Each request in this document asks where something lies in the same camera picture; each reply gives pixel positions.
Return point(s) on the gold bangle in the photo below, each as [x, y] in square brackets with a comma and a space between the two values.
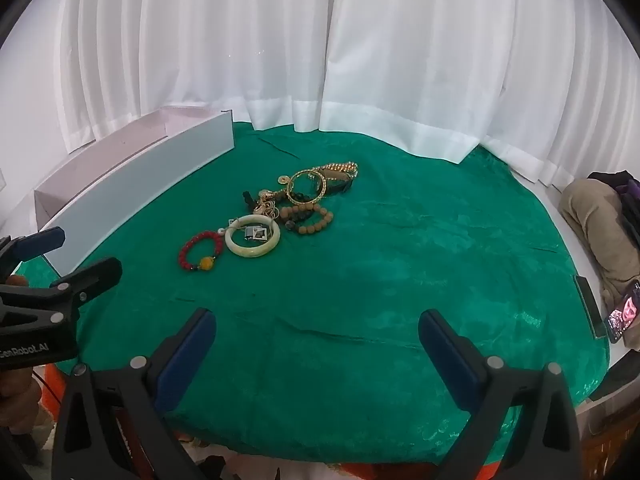
[305, 201]

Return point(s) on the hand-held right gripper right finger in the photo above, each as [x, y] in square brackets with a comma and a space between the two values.
[445, 355]

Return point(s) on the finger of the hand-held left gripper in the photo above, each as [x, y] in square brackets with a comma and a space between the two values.
[35, 243]
[95, 275]

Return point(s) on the pale jade bangle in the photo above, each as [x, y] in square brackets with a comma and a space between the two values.
[252, 253]

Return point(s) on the long white cardboard box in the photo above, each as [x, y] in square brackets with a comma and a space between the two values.
[150, 170]

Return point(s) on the smartphone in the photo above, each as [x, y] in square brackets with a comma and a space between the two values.
[625, 317]

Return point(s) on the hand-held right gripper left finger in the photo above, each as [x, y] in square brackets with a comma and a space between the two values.
[187, 360]

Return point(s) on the gold coin pendant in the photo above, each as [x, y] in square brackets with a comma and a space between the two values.
[284, 179]

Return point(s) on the green velvet cloth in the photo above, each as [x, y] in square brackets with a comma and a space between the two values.
[350, 285]

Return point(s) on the white curtain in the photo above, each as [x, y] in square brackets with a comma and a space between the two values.
[200, 35]
[450, 50]

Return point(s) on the orange cloth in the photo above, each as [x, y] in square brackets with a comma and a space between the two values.
[360, 474]

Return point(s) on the person's left hand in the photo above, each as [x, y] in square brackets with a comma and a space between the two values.
[15, 395]

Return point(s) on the dark purple bag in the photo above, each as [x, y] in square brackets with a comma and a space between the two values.
[620, 182]

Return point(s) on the silver square pendant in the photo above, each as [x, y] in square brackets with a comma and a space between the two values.
[257, 233]

